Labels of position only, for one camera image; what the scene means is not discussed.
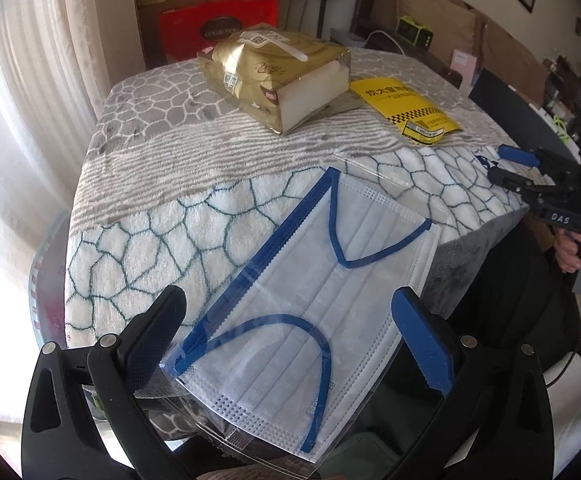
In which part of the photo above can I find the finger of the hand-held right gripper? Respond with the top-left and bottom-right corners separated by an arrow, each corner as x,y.
487,166 -> 571,211
499,144 -> 578,176

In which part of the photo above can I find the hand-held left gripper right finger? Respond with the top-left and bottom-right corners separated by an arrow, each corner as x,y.
385,286 -> 556,480

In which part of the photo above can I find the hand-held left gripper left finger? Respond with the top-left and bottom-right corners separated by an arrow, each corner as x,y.
20,284 -> 191,480

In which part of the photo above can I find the black storage box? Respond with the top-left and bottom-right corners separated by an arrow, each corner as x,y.
467,67 -> 581,168

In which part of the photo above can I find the bagged blue face mask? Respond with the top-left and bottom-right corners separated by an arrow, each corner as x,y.
158,164 -> 443,467

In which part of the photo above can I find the yellow instruction booklet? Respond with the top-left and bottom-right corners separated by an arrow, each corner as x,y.
349,77 -> 464,147

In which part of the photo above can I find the gold tissue pack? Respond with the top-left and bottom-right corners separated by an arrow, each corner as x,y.
197,23 -> 352,136

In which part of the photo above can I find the person's right hand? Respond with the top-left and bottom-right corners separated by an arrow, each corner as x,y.
553,232 -> 581,275

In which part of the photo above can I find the person's dark clothing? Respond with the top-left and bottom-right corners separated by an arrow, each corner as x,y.
320,210 -> 581,480

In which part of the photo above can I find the pink card box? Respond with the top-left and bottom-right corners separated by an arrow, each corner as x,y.
450,49 -> 476,86

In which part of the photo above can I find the translucent plastic tub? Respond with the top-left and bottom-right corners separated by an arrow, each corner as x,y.
26,209 -> 74,356

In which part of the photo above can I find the lime green portable speaker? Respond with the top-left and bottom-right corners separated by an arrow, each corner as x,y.
396,16 -> 434,47

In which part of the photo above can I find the person's white shirt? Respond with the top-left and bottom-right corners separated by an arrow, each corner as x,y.
535,355 -> 581,480

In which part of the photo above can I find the patterned fleece blanket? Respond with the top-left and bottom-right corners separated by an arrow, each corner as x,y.
64,42 -> 531,443

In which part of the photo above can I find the pale blue box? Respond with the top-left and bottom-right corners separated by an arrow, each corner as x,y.
331,32 -> 366,50

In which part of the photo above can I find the brown sofa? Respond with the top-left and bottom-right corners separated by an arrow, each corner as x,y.
349,0 -> 571,96

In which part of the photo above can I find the white curtain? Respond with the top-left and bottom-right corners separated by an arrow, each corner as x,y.
0,0 -> 138,441

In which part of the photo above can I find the red chocolate gift box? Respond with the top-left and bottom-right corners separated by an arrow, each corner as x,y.
158,0 -> 280,66

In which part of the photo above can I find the white charging cable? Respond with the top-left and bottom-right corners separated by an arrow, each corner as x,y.
364,30 -> 402,55

